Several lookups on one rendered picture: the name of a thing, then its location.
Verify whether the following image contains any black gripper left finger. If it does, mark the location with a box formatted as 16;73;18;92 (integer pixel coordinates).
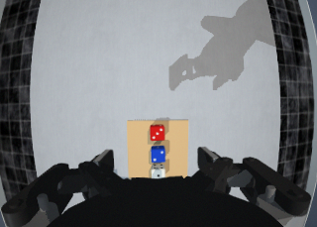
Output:
1;150;141;227

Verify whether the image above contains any white die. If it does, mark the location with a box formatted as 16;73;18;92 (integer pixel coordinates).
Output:
152;165;165;178

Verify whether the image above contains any red die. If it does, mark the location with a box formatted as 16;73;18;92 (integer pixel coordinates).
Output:
150;125;164;141

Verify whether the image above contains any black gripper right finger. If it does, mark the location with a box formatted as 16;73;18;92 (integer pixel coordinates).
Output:
175;147;311;227

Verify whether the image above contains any tan square mat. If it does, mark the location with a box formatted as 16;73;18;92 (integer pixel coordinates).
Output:
127;120;188;178

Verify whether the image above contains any blue die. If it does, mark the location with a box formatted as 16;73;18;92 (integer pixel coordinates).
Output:
151;146;165;163

